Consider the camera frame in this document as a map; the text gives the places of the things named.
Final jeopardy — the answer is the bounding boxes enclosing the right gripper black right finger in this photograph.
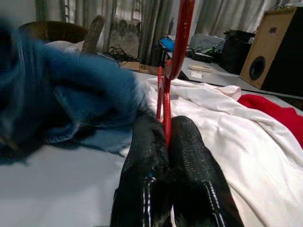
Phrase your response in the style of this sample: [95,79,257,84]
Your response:
[169,115,244,227]

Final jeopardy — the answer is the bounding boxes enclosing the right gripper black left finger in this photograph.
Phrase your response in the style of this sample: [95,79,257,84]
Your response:
[110,115,172,227]

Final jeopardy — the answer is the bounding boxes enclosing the blue denim jeans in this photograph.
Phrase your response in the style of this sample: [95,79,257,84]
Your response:
[0,16,149,159]

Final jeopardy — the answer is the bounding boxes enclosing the red plastic hanger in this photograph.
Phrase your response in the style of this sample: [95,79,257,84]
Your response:
[156,0,195,152]

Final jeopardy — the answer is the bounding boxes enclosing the cream white crumpled shirt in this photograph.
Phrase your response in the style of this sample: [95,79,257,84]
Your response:
[144,77,303,227]

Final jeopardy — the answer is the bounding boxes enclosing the wooden stick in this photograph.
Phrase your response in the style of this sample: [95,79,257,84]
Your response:
[188,65,213,71]

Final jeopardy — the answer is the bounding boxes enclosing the flat cardboard box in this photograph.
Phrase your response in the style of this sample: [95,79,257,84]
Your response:
[120,61,161,74]

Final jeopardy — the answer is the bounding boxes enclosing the red polo shirt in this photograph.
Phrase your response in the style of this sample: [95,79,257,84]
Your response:
[238,94,303,149]

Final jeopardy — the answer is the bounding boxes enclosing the black box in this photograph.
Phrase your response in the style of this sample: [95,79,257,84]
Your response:
[223,29,256,75]

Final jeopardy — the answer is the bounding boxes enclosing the blue object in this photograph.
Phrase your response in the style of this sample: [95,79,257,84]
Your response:
[159,36,176,52]

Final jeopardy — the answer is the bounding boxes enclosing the grey picture board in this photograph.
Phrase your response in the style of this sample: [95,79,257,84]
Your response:
[108,17,142,60]

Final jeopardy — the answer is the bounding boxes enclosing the grey-brown cushion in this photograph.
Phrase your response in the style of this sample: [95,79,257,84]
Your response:
[81,15,105,52]

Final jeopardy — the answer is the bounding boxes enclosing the wooden speaker box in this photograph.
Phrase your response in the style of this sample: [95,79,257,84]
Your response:
[240,7,303,96]

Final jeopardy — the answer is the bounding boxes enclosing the pale pleated curtain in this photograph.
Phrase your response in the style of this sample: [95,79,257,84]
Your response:
[35,0,303,64]

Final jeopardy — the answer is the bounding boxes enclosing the brown chair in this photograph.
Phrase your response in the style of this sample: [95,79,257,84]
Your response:
[18,20,89,45]

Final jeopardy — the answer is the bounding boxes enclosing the black cable tangle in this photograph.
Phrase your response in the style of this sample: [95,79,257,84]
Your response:
[107,44,137,62]

